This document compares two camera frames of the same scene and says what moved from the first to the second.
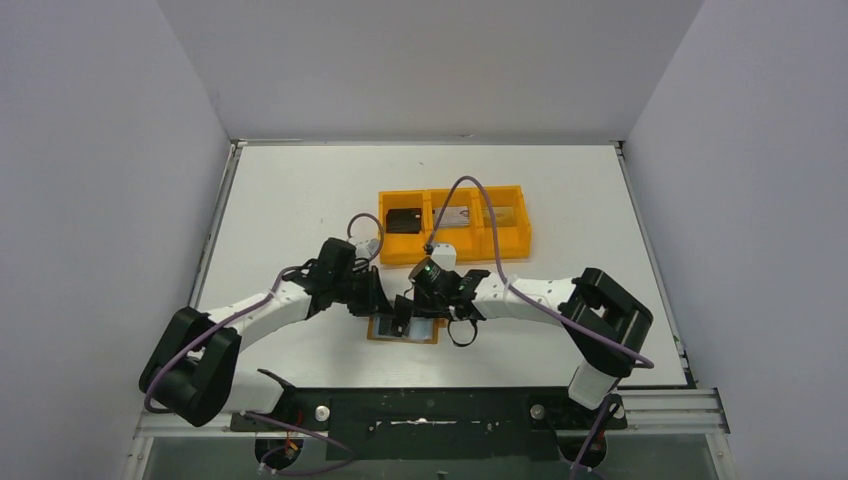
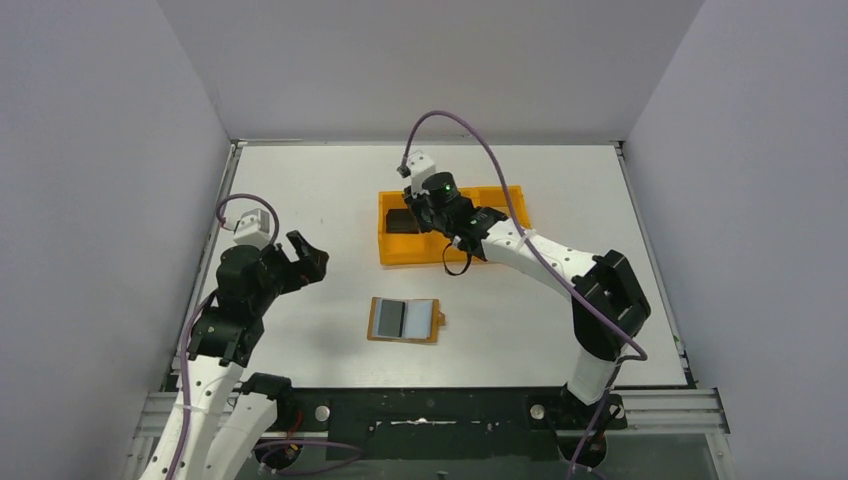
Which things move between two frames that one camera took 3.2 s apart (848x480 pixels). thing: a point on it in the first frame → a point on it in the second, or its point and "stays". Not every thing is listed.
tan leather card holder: [419, 329] stays
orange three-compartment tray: [463, 223] stays
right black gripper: [425, 308] → [414, 204]
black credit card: [403, 220] stays
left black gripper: [380, 295] → [291, 266]
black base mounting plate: [429, 423] stays
